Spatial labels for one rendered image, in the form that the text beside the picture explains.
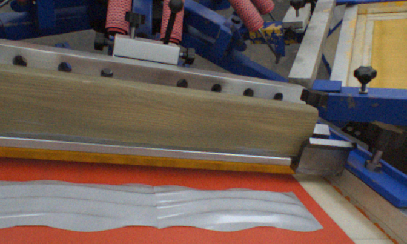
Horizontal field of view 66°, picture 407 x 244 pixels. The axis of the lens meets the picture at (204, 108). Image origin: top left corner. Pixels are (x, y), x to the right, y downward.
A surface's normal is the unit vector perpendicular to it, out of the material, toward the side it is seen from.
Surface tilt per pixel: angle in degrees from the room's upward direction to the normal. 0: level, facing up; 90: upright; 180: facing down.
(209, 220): 7
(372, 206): 90
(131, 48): 58
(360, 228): 32
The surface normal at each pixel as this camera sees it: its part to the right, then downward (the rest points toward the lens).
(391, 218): -0.95, -0.11
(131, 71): 0.23, 0.33
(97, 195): 0.22, -0.65
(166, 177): 0.19, -0.94
